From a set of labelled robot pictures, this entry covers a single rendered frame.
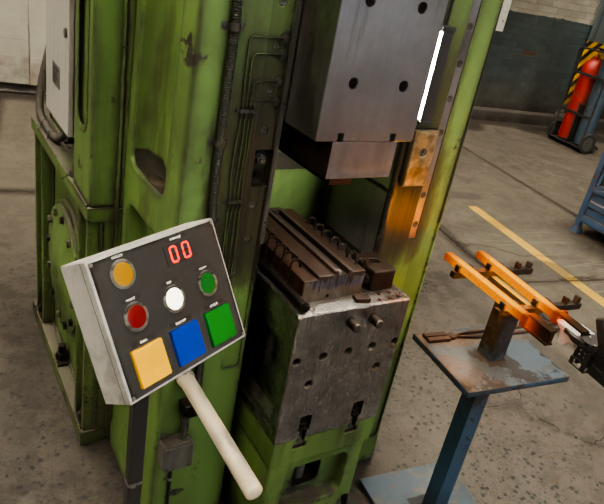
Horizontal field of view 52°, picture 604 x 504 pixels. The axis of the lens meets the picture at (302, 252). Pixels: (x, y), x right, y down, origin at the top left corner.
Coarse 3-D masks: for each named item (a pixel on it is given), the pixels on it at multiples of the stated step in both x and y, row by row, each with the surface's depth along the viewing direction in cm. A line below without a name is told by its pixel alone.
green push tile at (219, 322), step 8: (224, 304) 137; (208, 312) 133; (216, 312) 134; (224, 312) 136; (208, 320) 132; (216, 320) 134; (224, 320) 136; (232, 320) 138; (208, 328) 132; (216, 328) 134; (224, 328) 136; (232, 328) 138; (216, 336) 134; (224, 336) 135; (232, 336) 137; (216, 344) 133
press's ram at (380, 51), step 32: (320, 0) 138; (352, 0) 133; (384, 0) 137; (416, 0) 141; (448, 0) 146; (320, 32) 140; (352, 32) 137; (384, 32) 141; (416, 32) 146; (320, 64) 141; (352, 64) 141; (384, 64) 145; (416, 64) 150; (288, 96) 154; (320, 96) 142; (352, 96) 145; (384, 96) 150; (416, 96) 155; (320, 128) 144; (352, 128) 149; (384, 128) 154
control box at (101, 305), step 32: (192, 224) 133; (96, 256) 116; (128, 256) 119; (160, 256) 125; (192, 256) 131; (96, 288) 112; (128, 288) 118; (160, 288) 124; (192, 288) 131; (224, 288) 138; (96, 320) 114; (160, 320) 123; (96, 352) 117; (128, 352) 116; (128, 384) 115; (160, 384) 121
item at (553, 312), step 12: (480, 252) 200; (492, 264) 194; (504, 276) 189; (516, 276) 188; (516, 288) 185; (528, 288) 182; (540, 300) 177; (552, 312) 171; (564, 312) 171; (576, 324) 167
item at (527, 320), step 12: (468, 276) 186; (480, 276) 184; (480, 288) 181; (492, 288) 178; (504, 300) 173; (516, 312) 169; (528, 312) 169; (528, 324) 167; (540, 324) 162; (540, 336) 163; (552, 336) 160
